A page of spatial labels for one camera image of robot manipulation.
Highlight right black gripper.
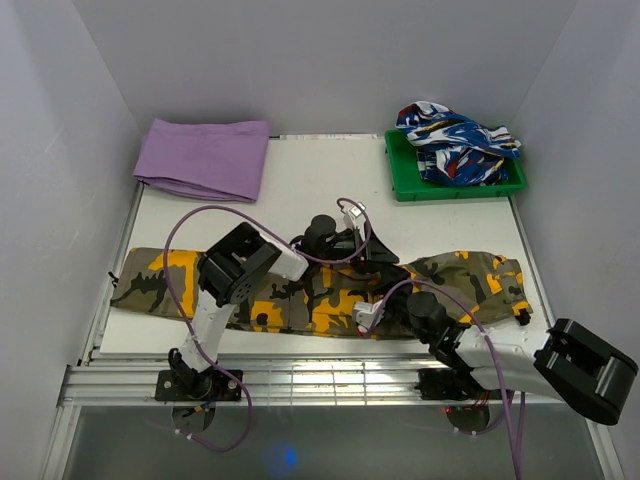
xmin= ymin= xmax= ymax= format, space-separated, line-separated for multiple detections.
xmin=373 ymin=263 xmax=431 ymax=344

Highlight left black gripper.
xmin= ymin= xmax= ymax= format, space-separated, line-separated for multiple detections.
xmin=317 ymin=221 xmax=398 ymax=274

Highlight camouflage cargo trousers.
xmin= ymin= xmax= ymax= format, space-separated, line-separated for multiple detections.
xmin=110 ymin=247 xmax=533 ymax=340

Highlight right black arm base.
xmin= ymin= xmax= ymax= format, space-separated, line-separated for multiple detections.
xmin=415 ymin=368 xmax=502 ymax=401

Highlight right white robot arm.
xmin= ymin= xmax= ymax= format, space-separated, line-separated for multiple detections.
xmin=353 ymin=261 xmax=639 ymax=425

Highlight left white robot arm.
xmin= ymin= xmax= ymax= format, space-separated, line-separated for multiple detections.
xmin=159 ymin=214 xmax=409 ymax=400

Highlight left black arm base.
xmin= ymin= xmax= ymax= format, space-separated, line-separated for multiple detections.
xmin=153 ymin=370 xmax=242 ymax=403

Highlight folded purple trousers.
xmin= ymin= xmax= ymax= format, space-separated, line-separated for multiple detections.
xmin=133 ymin=118 xmax=269 ymax=203

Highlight green plastic bin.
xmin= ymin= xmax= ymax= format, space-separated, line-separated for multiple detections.
xmin=385 ymin=130 xmax=527 ymax=202

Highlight blue white patterned garment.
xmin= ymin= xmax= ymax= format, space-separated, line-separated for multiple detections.
xmin=395 ymin=101 xmax=521 ymax=187

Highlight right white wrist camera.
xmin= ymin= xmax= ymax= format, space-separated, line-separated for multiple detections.
xmin=352 ymin=300 xmax=384 ymax=335

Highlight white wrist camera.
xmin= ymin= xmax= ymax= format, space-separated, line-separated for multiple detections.
xmin=340 ymin=202 xmax=367 ymax=231
xmin=352 ymin=300 xmax=384 ymax=335

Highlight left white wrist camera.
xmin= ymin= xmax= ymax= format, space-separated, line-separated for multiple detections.
xmin=340 ymin=202 xmax=367 ymax=231

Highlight aluminium front rail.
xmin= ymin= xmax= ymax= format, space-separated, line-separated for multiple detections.
xmin=58 ymin=352 xmax=601 ymax=408

